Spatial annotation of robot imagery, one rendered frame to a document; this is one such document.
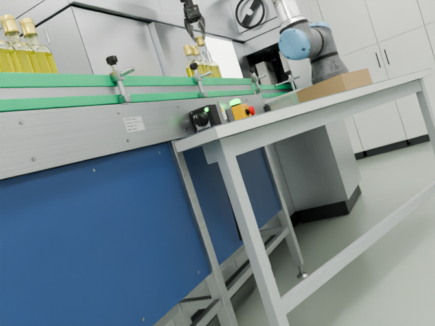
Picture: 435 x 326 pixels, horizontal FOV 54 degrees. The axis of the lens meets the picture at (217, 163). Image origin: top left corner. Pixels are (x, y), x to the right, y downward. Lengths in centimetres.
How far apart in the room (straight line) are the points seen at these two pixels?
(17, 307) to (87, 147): 37
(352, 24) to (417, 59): 86
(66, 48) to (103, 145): 71
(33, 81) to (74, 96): 11
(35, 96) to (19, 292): 40
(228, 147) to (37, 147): 54
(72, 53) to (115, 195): 75
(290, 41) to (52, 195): 109
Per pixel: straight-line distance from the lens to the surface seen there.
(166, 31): 211
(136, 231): 110
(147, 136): 120
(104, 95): 115
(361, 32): 566
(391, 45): 562
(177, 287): 121
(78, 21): 168
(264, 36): 302
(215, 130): 116
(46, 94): 102
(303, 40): 167
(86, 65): 164
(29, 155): 91
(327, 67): 178
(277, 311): 132
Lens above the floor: 69
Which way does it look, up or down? 2 degrees down
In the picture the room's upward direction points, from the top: 18 degrees counter-clockwise
